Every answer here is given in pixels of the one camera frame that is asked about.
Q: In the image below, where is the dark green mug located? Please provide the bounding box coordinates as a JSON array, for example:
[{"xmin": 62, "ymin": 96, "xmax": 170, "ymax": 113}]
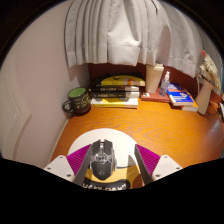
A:
[{"xmin": 61, "ymin": 87, "xmax": 92, "ymax": 117}]

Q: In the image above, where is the clear small spray bottle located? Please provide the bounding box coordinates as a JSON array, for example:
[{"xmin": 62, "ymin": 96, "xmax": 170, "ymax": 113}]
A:
[{"xmin": 158, "ymin": 70, "xmax": 171, "ymax": 98}]

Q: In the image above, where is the blue book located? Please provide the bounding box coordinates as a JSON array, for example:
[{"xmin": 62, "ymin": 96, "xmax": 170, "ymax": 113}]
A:
[{"xmin": 166, "ymin": 83, "xmax": 195, "ymax": 107}]

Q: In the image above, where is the grey black computer mouse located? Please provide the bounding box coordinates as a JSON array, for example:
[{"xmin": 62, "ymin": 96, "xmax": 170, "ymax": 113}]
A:
[{"xmin": 87, "ymin": 139, "xmax": 118, "ymax": 183}]

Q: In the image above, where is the white yellow book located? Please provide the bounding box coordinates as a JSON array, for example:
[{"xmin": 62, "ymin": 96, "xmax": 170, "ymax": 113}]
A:
[{"xmin": 90, "ymin": 97, "xmax": 139, "ymax": 109}]

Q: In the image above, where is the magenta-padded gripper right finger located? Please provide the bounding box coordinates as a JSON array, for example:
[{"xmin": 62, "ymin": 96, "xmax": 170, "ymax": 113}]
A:
[{"xmin": 134, "ymin": 144, "xmax": 184, "ymax": 185}]

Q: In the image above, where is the white yellow round mouse pad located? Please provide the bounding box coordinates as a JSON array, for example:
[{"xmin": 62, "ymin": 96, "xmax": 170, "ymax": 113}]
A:
[{"xmin": 67, "ymin": 128, "xmax": 144, "ymax": 192}]

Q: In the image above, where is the white pleated curtain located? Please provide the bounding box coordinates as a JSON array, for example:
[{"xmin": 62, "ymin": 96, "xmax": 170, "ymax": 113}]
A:
[{"xmin": 64, "ymin": 0, "xmax": 224, "ymax": 78}]

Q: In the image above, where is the red flat book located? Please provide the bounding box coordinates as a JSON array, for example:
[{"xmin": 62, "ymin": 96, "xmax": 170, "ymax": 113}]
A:
[{"xmin": 139, "ymin": 87, "xmax": 172, "ymax": 103}]

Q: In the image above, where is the yellow black book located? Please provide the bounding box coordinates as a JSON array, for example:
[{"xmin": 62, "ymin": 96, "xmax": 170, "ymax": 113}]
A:
[{"xmin": 99, "ymin": 74, "xmax": 146, "ymax": 88}]

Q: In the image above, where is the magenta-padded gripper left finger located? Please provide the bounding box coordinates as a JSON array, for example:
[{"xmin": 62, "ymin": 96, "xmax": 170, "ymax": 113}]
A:
[{"xmin": 43, "ymin": 144, "xmax": 94, "ymax": 186}]

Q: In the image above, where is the orange book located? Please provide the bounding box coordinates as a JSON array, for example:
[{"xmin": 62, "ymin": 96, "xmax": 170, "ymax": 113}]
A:
[{"xmin": 181, "ymin": 96, "xmax": 200, "ymax": 113}]

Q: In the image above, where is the cream lidded tumbler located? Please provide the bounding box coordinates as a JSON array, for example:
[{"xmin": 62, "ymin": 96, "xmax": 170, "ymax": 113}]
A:
[{"xmin": 144, "ymin": 63, "xmax": 165, "ymax": 94}]

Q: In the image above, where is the cream ceramic pitcher vase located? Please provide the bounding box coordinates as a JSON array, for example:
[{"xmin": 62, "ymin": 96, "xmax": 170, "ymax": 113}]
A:
[{"xmin": 194, "ymin": 79, "xmax": 216, "ymax": 116}]

